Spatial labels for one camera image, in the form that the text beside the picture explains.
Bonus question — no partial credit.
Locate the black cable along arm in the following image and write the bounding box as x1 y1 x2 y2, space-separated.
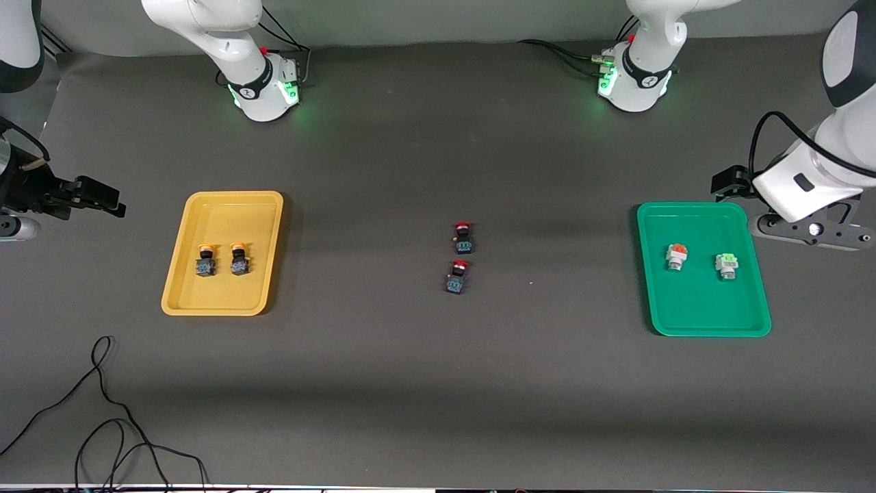
0 115 52 164
748 111 876 175

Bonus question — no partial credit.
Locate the dark grey table mat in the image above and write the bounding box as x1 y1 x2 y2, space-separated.
0 27 876 488

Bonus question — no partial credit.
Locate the yellow plastic tray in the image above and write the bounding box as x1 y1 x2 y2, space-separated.
161 190 285 317

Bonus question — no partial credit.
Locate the thin black loose cable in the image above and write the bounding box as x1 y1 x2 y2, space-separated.
0 335 209 493

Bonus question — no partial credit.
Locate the grey aluminium rail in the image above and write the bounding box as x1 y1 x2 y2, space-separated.
38 24 73 59

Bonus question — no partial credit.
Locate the green plastic tray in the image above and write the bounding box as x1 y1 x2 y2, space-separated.
636 201 773 338

